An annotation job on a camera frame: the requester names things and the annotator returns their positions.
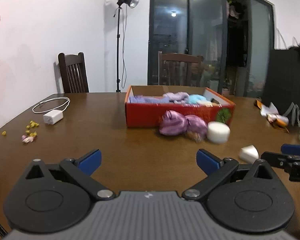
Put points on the dark wooden chair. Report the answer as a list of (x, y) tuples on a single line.
[(72, 75)]

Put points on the pink satin scrunchie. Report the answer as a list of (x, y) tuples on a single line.
[(196, 126)]

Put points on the sliding glass door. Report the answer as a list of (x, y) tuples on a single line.
[(170, 42)]

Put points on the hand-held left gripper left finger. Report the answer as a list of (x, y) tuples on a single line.
[(90, 162)]

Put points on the purple cloth pouch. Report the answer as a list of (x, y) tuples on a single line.
[(145, 99)]

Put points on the purple satin scrunchie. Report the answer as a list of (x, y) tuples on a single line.
[(172, 123)]

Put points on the black paper bag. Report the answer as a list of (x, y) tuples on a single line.
[(285, 77)]

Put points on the scattered yellow pink candies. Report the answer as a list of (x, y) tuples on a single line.
[(31, 124)]

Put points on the blue plush toy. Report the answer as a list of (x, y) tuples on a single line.
[(197, 98)]

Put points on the brown wooden chair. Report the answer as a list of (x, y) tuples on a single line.
[(180, 70)]

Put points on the white charger block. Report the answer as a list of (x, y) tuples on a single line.
[(52, 117)]

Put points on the red cardboard box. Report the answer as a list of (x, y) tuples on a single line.
[(142, 115)]

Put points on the yellow plush toy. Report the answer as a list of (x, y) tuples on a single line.
[(204, 102)]

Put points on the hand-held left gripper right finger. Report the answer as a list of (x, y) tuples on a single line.
[(207, 162)]

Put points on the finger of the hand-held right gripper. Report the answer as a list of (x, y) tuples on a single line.
[(295, 149), (277, 160)]

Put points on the studio light on stand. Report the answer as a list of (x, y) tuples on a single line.
[(133, 1)]

